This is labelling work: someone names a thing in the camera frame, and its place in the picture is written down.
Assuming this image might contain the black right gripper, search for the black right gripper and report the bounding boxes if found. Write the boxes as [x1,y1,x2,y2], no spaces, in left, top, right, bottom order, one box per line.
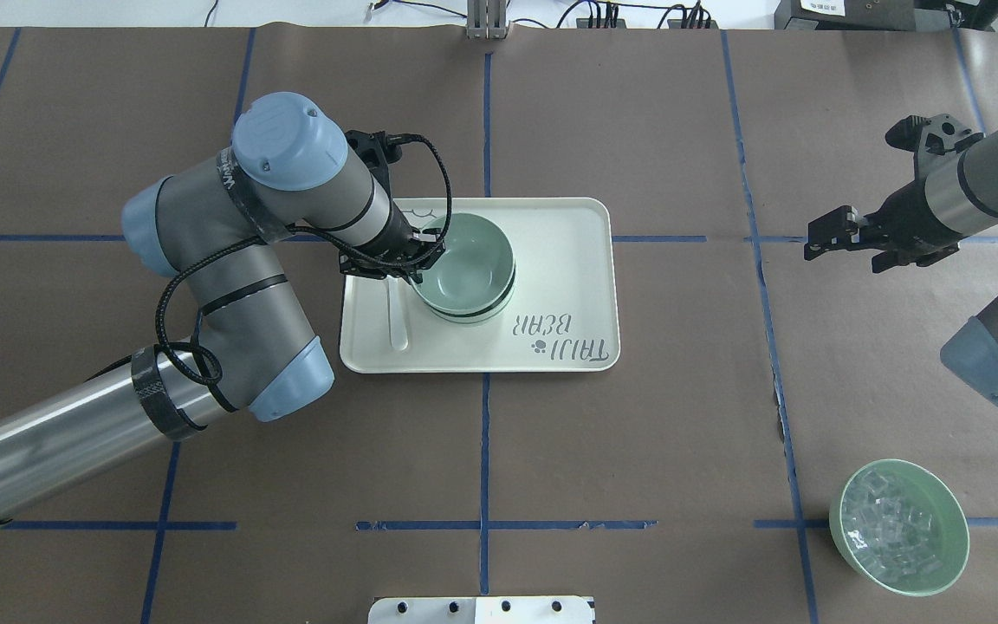
[804,185,960,274]

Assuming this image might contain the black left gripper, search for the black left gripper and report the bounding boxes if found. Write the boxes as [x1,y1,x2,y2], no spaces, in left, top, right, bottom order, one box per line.
[338,228,448,284]

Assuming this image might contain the light green bowl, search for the light green bowl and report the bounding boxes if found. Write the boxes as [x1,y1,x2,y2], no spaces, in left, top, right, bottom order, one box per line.
[421,213,516,289]

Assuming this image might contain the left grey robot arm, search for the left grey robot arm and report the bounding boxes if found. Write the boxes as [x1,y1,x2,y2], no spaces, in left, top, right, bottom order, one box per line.
[0,92,447,529]

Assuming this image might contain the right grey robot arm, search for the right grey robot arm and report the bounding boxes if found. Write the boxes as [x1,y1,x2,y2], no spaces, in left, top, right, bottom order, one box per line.
[801,114,998,408]

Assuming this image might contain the lower green bowl in stack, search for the lower green bowl in stack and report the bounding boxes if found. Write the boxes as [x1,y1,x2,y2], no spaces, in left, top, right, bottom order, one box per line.
[413,277,515,324]

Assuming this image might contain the white plastic spoon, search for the white plastic spoon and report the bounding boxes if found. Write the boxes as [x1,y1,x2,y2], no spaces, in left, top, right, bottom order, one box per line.
[386,277,411,352]

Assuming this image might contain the cream rectangular serving tray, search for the cream rectangular serving tray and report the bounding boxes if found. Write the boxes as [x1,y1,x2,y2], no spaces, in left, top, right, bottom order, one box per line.
[340,198,621,373]

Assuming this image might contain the black device at table edge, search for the black device at table edge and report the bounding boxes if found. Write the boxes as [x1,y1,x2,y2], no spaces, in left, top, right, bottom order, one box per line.
[772,1,998,32]

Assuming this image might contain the green bowl of ice cubes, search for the green bowl of ice cubes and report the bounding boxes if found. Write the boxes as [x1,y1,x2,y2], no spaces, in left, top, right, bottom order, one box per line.
[828,458,970,597]

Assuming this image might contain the white plate with black knobs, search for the white plate with black knobs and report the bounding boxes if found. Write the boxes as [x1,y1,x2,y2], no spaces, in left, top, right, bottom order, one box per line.
[367,595,597,623]

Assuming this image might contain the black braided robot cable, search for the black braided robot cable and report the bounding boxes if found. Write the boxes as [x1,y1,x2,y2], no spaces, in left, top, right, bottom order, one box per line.
[155,132,455,413]

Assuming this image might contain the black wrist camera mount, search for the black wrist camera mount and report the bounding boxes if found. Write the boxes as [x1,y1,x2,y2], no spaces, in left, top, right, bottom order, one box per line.
[885,114,985,180]

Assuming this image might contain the grey metal bracket post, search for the grey metal bracket post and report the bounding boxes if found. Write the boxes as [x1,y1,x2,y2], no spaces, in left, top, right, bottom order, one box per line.
[466,0,510,41]

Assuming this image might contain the black power cables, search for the black power cables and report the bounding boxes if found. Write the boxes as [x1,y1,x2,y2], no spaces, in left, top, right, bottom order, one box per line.
[555,0,719,30]

